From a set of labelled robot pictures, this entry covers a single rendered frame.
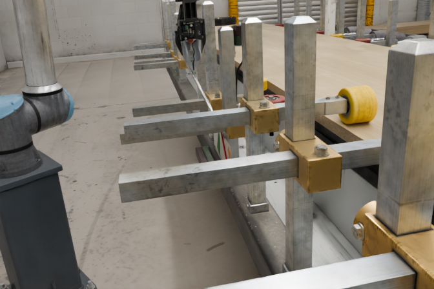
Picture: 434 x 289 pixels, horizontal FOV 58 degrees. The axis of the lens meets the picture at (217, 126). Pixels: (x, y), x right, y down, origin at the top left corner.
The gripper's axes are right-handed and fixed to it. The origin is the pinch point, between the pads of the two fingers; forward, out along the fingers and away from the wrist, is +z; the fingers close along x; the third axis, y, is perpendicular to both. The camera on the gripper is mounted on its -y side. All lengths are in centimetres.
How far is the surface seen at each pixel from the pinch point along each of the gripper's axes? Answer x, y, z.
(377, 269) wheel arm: 2, 93, 3
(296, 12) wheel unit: 116, -201, -2
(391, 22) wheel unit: 115, -71, 0
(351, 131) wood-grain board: 26, 48, 9
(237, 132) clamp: 7.3, 22.8, 15.1
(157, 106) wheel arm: -12.0, -5.7, 13.0
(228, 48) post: 8.0, 15.7, -6.2
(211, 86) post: 6.8, -9.4, 9.3
